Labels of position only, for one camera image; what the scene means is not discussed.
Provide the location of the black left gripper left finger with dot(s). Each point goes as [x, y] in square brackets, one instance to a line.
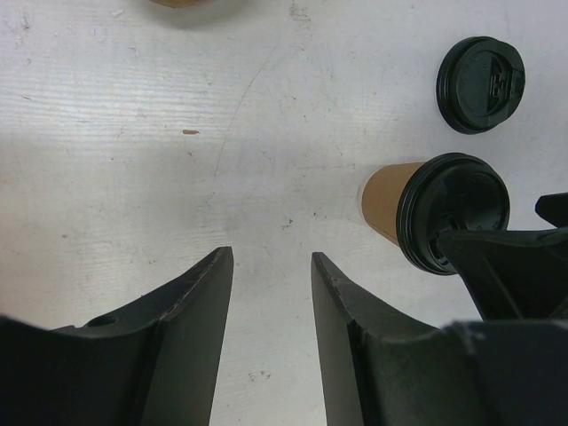
[153, 361]

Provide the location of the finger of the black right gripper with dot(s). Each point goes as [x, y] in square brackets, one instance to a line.
[519, 275]

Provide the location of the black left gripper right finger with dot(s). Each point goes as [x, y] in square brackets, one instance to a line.
[380, 366]

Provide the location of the black plastic cup lid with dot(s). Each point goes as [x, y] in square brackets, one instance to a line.
[452, 191]

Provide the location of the brown paper coffee cup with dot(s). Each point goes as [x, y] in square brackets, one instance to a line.
[380, 197]

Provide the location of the brown pulp cup carrier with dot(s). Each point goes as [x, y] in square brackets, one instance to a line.
[178, 4]

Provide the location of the black plastic lid stack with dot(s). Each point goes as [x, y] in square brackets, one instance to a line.
[480, 84]

